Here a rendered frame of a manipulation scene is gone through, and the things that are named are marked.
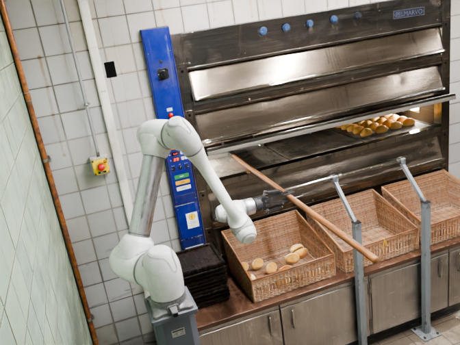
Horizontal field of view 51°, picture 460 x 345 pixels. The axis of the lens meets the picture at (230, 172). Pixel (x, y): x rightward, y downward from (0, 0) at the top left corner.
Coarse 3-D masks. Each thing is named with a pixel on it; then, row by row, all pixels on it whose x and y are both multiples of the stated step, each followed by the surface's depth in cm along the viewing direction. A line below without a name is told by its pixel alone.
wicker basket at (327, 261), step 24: (288, 216) 323; (264, 240) 318; (288, 240) 323; (312, 240) 311; (240, 264) 283; (264, 264) 314; (288, 264) 310; (312, 264) 283; (264, 288) 276; (288, 288) 282
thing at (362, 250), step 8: (240, 160) 327; (248, 168) 312; (264, 176) 290; (272, 184) 277; (296, 200) 250; (304, 208) 241; (312, 216) 233; (320, 216) 228; (328, 224) 220; (336, 232) 213; (344, 240) 207; (352, 240) 202; (360, 248) 196; (368, 256) 190; (376, 256) 188
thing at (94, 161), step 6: (96, 156) 272; (102, 156) 271; (90, 162) 267; (96, 162) 268; (102, 162) 269; (108, 162) 270; (96, 168) 269; (108, 168) 271; (96, 174) 270; (102, 174) 271
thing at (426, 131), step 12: (408, 132) 344; (420, 132) 344; (432, 132) 347; (360, 144) 333; (372, 144) 333; (384, 144) 336; (312, 156) 323; (324, 156) 323; (336, 156) 326; (264, 168) 313; (276, 168) 314; (288, 168) 317; (228, 180) 305; (240, 180) 308
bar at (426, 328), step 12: (360, 168) 291; (372, 168) 293; (324, 180) 284; (336, 180) 285; (420, 192) 290; (360, 228) 274; (360, 240) 276; (360, 264) 281; (360, 276) 283; (360, 288) 286; (360, 300) 288; (360, 312) 291; (360, 324) 295; (360, 336) 298; (420, 336) 314; (432, 336) 312
